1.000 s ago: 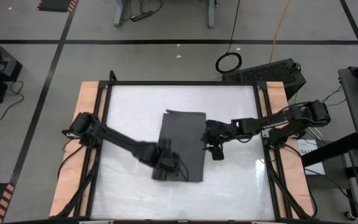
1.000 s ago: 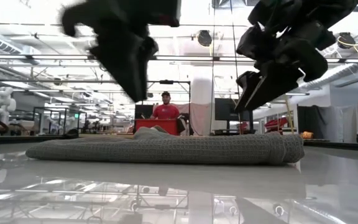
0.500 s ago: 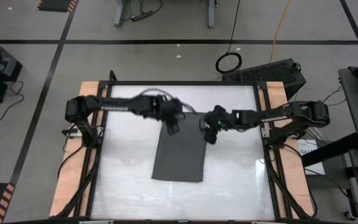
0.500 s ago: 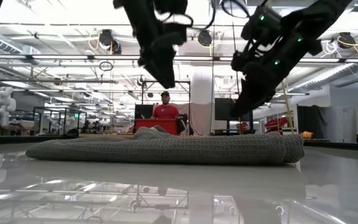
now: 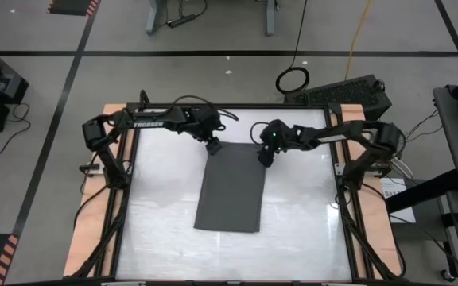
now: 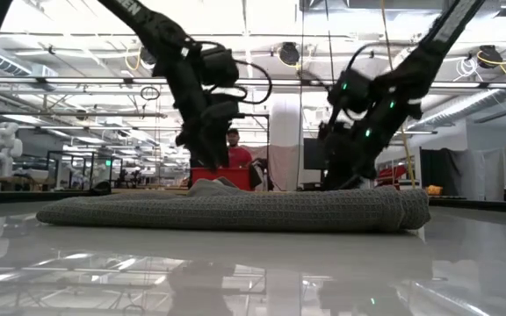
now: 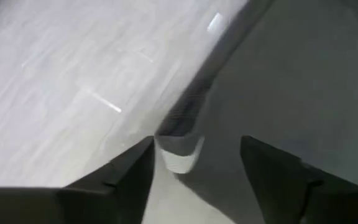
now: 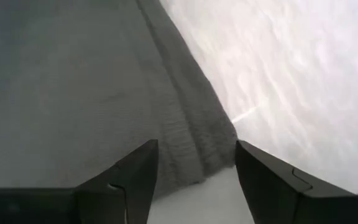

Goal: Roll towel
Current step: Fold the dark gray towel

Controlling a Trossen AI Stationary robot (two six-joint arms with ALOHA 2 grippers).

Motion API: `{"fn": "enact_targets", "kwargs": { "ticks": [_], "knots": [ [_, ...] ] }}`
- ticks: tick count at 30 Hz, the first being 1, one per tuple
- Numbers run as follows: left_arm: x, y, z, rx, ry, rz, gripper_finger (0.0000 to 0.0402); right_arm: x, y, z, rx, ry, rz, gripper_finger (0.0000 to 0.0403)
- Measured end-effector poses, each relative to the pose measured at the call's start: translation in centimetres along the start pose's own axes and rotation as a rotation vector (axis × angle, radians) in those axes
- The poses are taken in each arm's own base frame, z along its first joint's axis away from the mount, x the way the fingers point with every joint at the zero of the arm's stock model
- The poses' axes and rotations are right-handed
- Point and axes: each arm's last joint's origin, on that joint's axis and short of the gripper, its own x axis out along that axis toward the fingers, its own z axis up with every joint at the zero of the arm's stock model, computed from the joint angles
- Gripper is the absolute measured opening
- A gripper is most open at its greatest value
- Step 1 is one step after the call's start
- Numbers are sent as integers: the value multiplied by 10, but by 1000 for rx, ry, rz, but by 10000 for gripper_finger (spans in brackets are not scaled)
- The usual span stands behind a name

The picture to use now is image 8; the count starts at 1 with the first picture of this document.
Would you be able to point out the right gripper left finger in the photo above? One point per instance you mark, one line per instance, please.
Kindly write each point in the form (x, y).
(126, 189)

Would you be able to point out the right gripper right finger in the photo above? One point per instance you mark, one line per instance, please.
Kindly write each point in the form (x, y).
(269, 186)

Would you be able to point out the grey towel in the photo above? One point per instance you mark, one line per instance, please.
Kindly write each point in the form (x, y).
(89, 93)

